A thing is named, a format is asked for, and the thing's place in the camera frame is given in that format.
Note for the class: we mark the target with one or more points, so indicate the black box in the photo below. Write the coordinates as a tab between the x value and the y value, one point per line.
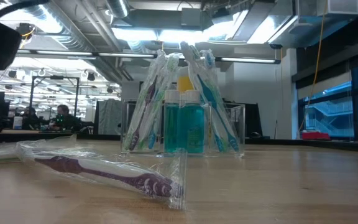
255	121

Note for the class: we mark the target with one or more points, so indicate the purple toothbrush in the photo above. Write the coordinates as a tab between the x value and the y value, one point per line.
144	115
154	186

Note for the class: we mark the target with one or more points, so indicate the silver ventilation duct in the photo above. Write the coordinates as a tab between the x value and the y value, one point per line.
118	7

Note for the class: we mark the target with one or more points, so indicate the white ceiling air unit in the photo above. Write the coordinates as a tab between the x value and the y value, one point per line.
340	7

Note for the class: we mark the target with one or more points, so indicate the person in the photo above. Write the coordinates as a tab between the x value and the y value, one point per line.
30	116
64	119

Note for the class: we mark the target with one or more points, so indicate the red box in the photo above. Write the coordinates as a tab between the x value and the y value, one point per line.
315	136

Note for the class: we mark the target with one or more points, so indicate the black stand frame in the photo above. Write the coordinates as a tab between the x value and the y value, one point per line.
54	77

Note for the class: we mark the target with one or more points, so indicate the yellow wipes canister white lid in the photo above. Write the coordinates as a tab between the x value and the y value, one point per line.
184	84

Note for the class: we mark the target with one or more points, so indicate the grey fabric cover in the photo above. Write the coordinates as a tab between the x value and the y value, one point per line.
109	116

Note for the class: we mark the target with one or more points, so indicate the black aluminium table frame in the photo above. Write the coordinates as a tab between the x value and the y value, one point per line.
291	143

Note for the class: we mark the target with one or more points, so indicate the clear acrylic organizer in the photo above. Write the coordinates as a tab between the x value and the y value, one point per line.
239	130

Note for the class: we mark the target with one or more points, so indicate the long ceiling light strip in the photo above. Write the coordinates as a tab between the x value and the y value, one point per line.
247	59

